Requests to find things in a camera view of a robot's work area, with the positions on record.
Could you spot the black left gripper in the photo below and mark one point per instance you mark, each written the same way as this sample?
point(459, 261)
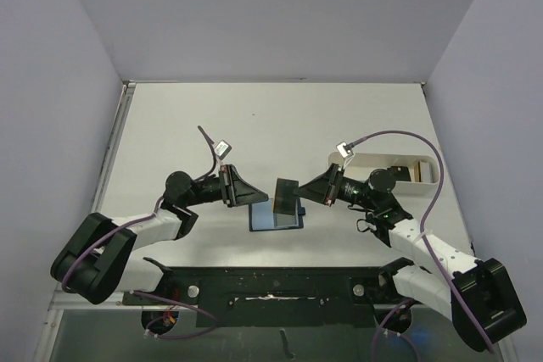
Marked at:
point(235, 191)

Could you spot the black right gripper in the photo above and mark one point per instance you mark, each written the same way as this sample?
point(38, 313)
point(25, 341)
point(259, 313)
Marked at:
point(333, 185)

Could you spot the blue leather card holder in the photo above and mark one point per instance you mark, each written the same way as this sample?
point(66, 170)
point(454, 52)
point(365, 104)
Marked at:
point(262, 218)

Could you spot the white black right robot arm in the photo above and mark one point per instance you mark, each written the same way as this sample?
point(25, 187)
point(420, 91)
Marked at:
point(477, 296)

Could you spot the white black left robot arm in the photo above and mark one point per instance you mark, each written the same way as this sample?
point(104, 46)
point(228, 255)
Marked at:
point(97, 262)

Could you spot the white plastic card tray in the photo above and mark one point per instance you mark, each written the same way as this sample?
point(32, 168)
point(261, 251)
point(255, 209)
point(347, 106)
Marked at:
point(363, 164)

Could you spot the black card in tray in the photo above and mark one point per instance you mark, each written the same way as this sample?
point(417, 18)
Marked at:
point(400, 173)

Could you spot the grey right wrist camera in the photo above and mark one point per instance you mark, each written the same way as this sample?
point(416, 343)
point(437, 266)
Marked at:
point(345, 150)

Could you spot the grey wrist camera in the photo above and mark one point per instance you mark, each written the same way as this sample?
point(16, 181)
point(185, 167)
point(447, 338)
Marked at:
point(222, 149)
point(345, 150)

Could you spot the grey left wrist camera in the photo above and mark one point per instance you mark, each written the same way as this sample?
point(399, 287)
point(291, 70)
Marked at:
point(222, 149)

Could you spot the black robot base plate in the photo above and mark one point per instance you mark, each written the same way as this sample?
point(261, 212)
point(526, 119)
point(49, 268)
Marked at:
point(275, 297)

